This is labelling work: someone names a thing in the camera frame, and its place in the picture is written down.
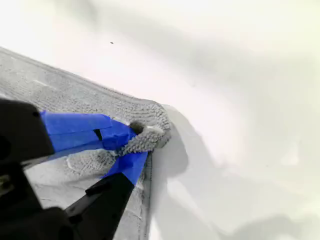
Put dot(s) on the grey striped towel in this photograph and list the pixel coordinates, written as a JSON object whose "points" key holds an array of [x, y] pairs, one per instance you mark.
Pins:
{"points": [[75, 95]]}

